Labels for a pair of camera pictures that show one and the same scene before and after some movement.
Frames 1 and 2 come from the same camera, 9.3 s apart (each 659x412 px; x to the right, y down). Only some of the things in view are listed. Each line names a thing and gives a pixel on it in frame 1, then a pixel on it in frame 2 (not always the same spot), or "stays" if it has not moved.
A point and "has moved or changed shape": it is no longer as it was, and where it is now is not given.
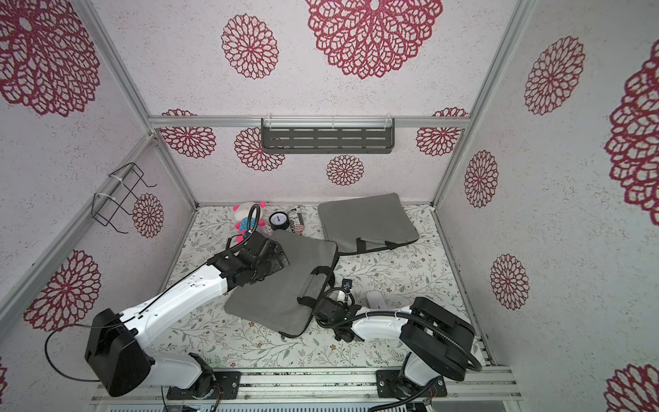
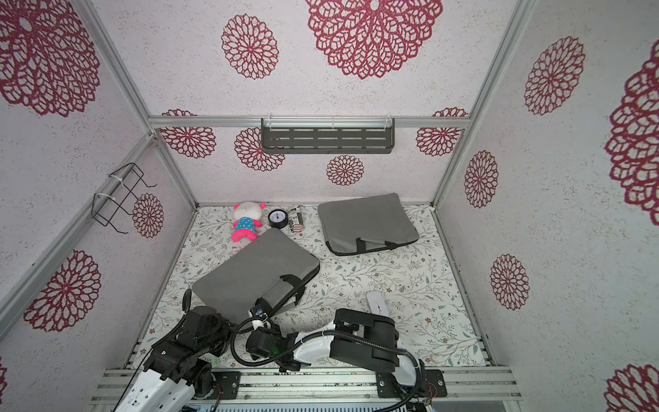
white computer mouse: [376, 300] stays
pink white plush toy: [248, 215] stays
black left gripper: [276, 263] to [227, 329]
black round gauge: [279, 221] stays
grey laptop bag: [366, 225] stays
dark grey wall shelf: [327, 135] stays
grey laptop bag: [284, 301] has moved or changed shape
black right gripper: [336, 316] to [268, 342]
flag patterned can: [296, 221] stays
